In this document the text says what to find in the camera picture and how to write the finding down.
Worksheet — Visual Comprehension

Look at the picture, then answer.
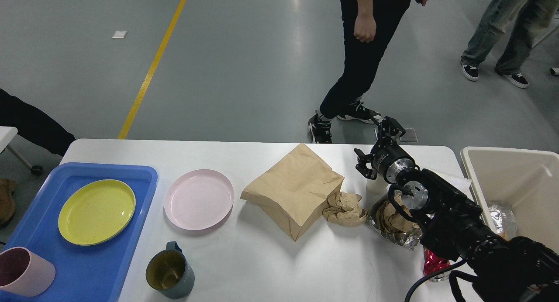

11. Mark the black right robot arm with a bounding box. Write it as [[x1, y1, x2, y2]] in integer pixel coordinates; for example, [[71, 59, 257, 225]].
[[355, 117, 559, 302]]

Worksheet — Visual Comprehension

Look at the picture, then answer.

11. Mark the pink cup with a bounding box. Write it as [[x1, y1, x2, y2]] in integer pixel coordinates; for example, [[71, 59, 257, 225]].
[[0, 247, 56, 297]]

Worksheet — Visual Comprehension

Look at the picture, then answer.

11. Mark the dark seated person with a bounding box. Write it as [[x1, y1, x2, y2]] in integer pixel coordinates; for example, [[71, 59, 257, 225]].
[[0, 89, 76, 156]]

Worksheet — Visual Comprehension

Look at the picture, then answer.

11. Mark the yellow plate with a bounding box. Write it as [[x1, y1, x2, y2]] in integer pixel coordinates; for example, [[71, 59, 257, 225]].
[[58, 179, 136, 246]]

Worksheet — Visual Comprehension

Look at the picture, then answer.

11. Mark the floor outlet plate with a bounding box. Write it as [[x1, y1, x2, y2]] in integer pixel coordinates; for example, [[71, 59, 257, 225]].
[[399, 128, 419, 142]]

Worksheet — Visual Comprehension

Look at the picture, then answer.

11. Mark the person in blue jeans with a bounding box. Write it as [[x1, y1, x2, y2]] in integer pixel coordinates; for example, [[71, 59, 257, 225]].
[[460, 0, 559, 89]]

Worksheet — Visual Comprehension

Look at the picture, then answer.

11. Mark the red foil wrapper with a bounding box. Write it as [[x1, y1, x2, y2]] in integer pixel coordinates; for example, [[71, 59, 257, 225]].
[[423, 246, 452, 282]]

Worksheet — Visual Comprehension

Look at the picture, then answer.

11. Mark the grey-blue mug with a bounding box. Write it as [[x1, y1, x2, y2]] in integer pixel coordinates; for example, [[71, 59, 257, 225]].
[[145, 241, 195, 299]]

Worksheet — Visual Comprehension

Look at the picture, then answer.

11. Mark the brown paper bag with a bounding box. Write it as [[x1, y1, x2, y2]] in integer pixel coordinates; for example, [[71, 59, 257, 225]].
[[240, 143, 344, 242]]

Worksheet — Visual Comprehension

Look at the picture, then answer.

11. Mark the beige waste bin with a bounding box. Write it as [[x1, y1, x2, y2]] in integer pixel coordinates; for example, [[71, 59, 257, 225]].
[[461, 147, 559, 251]]

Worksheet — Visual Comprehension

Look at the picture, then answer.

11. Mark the white side table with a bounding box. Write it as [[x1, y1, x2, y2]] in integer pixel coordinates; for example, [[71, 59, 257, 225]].
[[0, 126, 43, 176]]

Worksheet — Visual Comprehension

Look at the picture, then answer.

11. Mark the blue plastic tray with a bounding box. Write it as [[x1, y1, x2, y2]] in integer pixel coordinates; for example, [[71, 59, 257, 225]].
[[0, 162, 158, 302]]

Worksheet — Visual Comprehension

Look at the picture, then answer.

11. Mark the crumpled foil with paper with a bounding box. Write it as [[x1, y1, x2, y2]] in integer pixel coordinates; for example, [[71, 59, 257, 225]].
[[366, 193, 422, 251]]

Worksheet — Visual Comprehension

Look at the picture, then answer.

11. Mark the person in black clothes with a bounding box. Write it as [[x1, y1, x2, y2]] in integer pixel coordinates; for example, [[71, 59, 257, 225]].
[[308, 0, 428, 144]]

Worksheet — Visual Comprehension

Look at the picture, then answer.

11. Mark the crumpled brown paper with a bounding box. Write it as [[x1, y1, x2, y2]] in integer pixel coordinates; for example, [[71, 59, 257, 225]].
[[323, 192, 369, 227]]

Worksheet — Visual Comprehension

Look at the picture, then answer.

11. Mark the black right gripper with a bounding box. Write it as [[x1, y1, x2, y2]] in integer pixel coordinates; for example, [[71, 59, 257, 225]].
[[354, 117, 417, 184]]

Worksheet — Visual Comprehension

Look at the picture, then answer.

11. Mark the brown shoe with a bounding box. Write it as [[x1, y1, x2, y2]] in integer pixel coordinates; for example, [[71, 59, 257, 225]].
[[0, 178, 16, 226]]

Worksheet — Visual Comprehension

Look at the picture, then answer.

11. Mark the foil scrap in bin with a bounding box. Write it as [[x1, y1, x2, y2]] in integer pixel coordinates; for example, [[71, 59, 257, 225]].
[[488, 201, 518, 240]]

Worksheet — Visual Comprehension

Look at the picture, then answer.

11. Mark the pink plate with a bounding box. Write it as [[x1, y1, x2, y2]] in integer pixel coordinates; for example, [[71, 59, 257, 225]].
[[164, 169, 234, 231]]

